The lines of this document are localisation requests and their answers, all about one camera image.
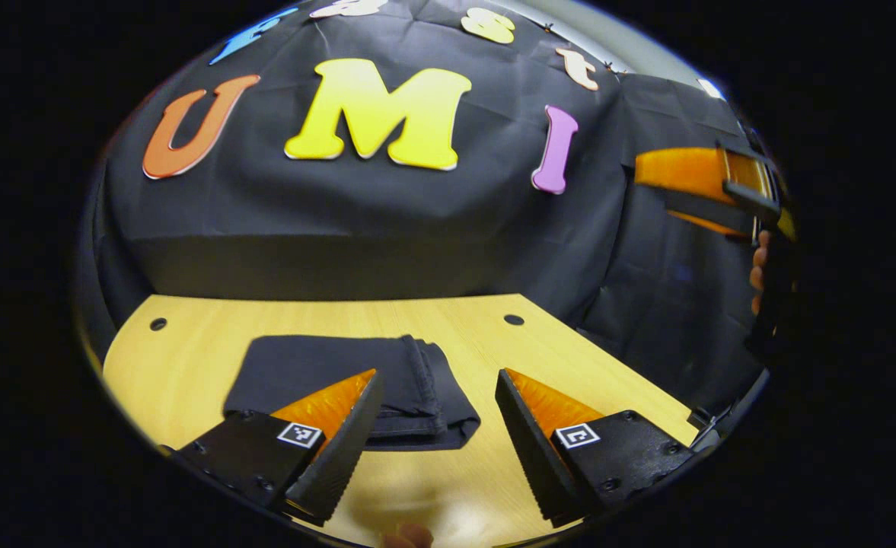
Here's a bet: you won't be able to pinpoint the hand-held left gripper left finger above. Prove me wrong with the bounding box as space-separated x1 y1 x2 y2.
160 368 385 527

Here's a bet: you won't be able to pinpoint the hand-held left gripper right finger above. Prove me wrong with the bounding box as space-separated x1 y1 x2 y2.
494 368 698 528

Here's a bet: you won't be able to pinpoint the black jeans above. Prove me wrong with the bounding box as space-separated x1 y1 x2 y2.
222 333 483 452

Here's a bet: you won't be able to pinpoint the black backdrop cloth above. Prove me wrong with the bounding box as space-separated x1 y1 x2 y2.
75 0 780 416

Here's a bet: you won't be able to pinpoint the black table bracket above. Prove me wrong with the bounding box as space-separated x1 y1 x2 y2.
687 406 734 451

